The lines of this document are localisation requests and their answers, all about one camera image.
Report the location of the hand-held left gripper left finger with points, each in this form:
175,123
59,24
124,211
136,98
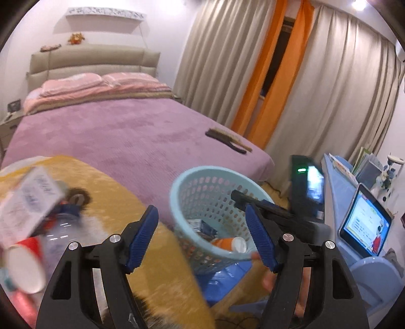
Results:
143,238

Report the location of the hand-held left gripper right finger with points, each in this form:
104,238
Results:
261,240

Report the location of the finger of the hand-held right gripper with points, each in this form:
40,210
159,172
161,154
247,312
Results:
272,209

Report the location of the light blue plastic basket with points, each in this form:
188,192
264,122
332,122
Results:
202,193

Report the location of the orange and white bottle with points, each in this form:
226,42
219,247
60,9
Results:
229,244

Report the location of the light blue desk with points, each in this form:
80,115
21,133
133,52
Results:
340,193

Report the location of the blue plastic stool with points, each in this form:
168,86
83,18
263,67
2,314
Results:
224,281

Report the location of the dark snack packet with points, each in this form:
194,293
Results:
204,227

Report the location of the row of books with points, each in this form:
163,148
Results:
368,164

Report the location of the tablet with lit screen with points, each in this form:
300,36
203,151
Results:
367,221

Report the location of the wooden bed brush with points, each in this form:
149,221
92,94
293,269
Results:
226,140

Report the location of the clear plastic bottle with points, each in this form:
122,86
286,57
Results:
58,234

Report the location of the blue flower figurine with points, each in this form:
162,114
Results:
390,172

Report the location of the beige curtain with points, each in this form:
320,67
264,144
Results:
218,60
335,95

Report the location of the purple bed blanket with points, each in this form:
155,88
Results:
126,133

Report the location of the orange curtain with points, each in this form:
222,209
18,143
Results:
272,72

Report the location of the red paper cup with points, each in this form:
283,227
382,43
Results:
27,265

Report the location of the light blue plastic chair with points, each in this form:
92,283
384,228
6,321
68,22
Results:
376,281

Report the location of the white paper box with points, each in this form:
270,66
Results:
28,202

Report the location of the pink plastic wrapper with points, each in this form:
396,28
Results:
23,308

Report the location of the pink folded quilt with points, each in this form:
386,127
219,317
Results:
95,93

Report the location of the pink pillow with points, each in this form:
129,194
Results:
71,83
129,78

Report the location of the bedside table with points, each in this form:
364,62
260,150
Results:
9,126

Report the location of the beige padded headboard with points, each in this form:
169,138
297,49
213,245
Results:
91,58

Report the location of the orange stuffed toy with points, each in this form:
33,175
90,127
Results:
76,38

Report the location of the small picture frame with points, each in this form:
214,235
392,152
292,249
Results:
14,105

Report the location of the white wall shelf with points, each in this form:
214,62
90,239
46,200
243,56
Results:
106,14

